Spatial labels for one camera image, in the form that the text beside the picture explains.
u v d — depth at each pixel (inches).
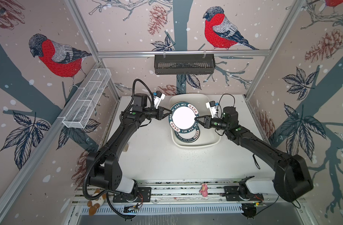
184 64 40.9
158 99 28.0
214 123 27.5
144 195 28.9
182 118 30.6
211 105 28.3
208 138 36.9
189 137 36.8
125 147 34.5
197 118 30.3
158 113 27.3
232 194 28.7
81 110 28.8
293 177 16.2
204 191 28.5
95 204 26.9
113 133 20.0
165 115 29.2
